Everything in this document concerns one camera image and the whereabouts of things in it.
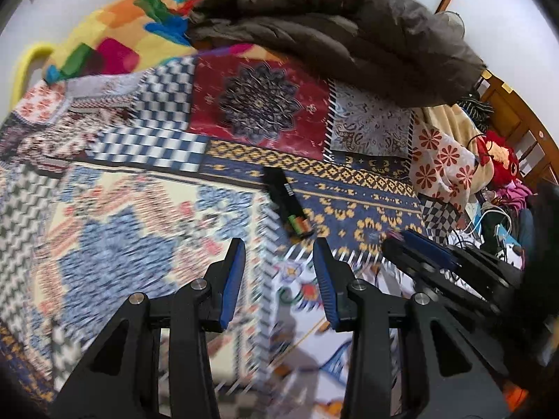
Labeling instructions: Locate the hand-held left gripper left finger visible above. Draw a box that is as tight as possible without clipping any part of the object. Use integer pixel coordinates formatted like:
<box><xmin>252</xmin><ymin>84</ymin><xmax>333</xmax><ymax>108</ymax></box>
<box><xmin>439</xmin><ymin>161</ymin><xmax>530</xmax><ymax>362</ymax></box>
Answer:
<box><xmin>50</xmin><ymin>238</ymin><xmax>246</xmax><ymax>419</ymax></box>

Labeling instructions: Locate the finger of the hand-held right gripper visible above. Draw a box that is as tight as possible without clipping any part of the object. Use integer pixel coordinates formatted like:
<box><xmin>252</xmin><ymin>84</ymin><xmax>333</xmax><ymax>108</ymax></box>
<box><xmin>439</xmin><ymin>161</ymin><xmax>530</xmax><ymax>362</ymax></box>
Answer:
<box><xmin>383</xmin><ymin>229</ymin><xmax>525</xmax><ymax>289</ymax></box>
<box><xmin>411</xmin><ymin>266</ymin><xmax>516</xmax><ymax>315</ymax></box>

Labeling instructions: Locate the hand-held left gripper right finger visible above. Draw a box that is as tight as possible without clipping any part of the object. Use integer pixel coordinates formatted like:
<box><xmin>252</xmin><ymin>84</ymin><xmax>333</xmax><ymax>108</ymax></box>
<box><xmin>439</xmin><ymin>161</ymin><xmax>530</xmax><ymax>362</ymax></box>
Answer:
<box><xmin>313</xmin><ymin>236</ymin><xmax>509</xmax><ymax>419</ymax></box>

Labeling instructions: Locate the black box with green label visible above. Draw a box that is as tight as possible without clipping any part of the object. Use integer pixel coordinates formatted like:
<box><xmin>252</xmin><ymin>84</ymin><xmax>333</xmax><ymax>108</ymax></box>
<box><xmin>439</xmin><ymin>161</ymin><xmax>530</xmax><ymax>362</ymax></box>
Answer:
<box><xmin>261</xmin><ymin>167</ymin><xmax>315</xmax><ymax>242</ymax></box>

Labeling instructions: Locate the pink cloth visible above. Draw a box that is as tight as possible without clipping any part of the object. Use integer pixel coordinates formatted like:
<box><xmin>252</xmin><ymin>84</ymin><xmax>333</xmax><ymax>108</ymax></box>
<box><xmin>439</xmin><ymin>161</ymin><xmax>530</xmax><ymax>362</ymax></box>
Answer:
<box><xmin>493</xmin><ymin>181</ymin><xmax>536</xmax><ymax>210</ymax></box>

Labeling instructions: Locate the patchwork printed bedsheet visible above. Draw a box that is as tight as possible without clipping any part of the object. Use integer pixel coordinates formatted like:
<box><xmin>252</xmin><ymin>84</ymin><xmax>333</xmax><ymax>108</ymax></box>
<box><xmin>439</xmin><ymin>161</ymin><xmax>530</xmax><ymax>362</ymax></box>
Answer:
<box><xmin>0</xmin><ymin>46</ymin><xmax>481</xmax><ymax>419</ymax></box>

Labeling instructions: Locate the red plush toy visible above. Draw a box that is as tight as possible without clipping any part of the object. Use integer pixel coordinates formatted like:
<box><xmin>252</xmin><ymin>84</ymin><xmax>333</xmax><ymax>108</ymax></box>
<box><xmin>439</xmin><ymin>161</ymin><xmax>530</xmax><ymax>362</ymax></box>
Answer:
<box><xmin>476</xmin><ymin>130</ymin><xmax>522</xmax><ymax>184</ymax></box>

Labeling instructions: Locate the orange cloth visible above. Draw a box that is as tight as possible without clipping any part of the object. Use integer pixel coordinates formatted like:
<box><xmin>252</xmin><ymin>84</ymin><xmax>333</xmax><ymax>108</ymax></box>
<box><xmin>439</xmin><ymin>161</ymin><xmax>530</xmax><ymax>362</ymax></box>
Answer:
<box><xmin>502</xmin><ymin>384</ymin><xmax>540</xmax><ymax>413</ymax></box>

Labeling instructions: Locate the cream blanket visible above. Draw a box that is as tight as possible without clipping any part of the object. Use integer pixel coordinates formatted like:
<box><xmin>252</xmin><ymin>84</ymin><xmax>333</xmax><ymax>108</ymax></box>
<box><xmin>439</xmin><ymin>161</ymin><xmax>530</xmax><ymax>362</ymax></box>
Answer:
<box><xmin>419</xmin><ymin>104</ymin><xmax>496</xmax><ymax>193</ymax></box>

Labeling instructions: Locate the striped cloth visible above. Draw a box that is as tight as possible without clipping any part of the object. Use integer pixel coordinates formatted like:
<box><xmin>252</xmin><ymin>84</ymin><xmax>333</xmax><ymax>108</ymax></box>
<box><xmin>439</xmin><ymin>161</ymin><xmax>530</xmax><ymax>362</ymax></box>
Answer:
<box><xmin>456</xmin><ymin>98</ymin><xmax>494</xmax><ymax>129</ymax></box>

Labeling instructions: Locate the brown quilted jacket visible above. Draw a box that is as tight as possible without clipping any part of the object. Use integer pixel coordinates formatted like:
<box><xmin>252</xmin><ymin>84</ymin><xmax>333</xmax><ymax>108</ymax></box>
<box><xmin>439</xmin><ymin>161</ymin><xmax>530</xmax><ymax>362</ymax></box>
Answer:
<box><xmin>188</xmin><ymin>0</ymin><xmax>487</xmax><ymax>108</ymax></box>

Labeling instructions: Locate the colourful fleece blanket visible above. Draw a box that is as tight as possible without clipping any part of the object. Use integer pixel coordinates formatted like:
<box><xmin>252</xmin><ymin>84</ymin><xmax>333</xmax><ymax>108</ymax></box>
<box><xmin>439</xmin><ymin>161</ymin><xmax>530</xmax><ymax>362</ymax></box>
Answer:
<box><xmin>11</xmin><ymin>0</ymin><xmax>206</xmax><ymax>105</ymax></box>

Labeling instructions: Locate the white charger cable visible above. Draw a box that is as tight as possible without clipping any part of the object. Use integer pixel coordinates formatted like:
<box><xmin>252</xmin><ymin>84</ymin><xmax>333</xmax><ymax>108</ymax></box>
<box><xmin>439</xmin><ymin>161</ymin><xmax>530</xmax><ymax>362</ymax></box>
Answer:
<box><xmin>454</xmin><ymin>209</ymin><xmax>511</xmax><ymax>245</ymax></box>

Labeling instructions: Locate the wooden bed frame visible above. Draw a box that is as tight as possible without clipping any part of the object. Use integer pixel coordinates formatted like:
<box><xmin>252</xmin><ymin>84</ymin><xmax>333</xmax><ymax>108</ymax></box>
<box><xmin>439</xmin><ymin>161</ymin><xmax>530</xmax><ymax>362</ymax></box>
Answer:
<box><xmin>476</xmin><ymin>70</ymin><xmax>559</xmax><ymax>193</ymax></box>

